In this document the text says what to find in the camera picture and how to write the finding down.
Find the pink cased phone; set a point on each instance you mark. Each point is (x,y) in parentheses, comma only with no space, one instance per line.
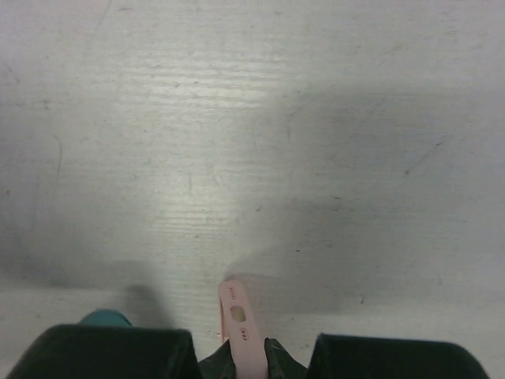
(239,328)

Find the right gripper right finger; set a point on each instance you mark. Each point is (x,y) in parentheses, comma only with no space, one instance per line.
(367,357)

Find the teal phone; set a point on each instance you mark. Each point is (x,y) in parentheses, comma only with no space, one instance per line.
(106,317)

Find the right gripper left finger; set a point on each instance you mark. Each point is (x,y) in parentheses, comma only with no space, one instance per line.
(88,351)

